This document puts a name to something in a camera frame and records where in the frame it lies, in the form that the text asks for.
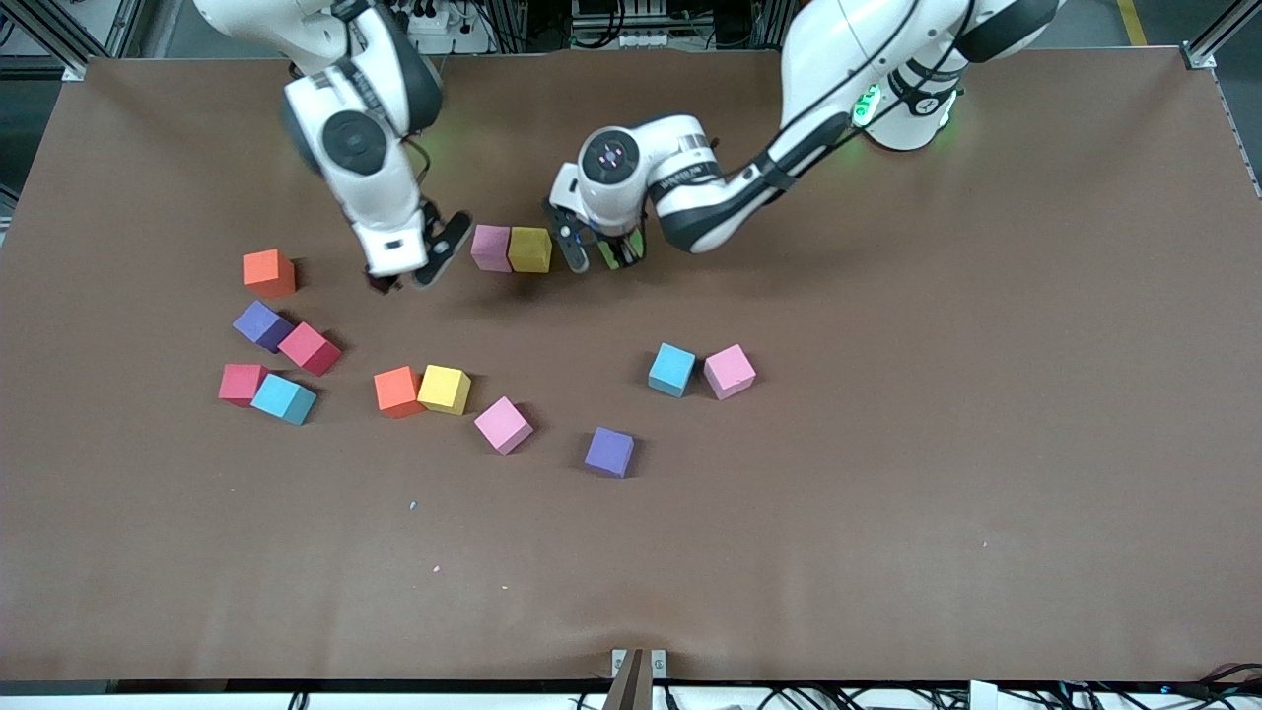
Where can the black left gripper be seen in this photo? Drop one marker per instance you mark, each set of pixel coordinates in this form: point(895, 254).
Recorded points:
point(617, 248)

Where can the green foam cube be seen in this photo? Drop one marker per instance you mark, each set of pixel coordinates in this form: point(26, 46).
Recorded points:
point(640, 248)

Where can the pink foam cube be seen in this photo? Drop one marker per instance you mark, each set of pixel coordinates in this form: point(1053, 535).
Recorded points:
point(730, 372)
point(503, 425)
point(490, 248)

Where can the yellow foam cube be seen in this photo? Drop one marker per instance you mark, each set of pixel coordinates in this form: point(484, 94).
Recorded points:
point(530, 249)
point(444, 390)

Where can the orange foam cube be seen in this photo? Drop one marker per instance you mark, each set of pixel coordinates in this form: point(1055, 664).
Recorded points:
point(268, 274)
point(398, 392)

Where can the light blue foam cube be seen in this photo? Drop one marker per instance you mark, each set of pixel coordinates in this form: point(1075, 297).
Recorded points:
point(671, 371)
point(283, 399)

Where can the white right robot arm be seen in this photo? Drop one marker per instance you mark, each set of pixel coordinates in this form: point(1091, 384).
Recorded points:
point(389, 212)

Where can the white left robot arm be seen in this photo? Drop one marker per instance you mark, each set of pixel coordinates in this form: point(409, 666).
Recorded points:
point(680, 168)

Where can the red foam cube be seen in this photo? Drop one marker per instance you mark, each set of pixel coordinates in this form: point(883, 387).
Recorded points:
point(241, 385)
point(310, 349)

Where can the purple foam cube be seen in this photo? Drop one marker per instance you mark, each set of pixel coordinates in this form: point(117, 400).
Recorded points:
point(609, 453)
point(261, 325)

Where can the white power strip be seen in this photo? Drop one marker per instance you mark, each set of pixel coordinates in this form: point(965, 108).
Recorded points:
point(434, 20)

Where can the grey equipment box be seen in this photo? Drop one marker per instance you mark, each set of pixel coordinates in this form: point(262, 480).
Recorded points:
point(626, 15)

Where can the white plug box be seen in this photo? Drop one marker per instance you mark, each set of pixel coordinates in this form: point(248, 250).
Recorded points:
point(984, 695)

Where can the aluminium frame post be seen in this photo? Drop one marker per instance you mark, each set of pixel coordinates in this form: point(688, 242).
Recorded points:
point(511, 20)
point(769, 20)

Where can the aluminium frame bar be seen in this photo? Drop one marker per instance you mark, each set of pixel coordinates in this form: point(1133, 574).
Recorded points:
point(1198, 57)
point(74, 71)

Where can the metal bracket plate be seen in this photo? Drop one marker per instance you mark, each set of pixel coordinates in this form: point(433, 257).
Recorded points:
point(659, 663)

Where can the grey camera pole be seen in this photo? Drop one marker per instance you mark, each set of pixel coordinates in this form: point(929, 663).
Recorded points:
point(631, 685)

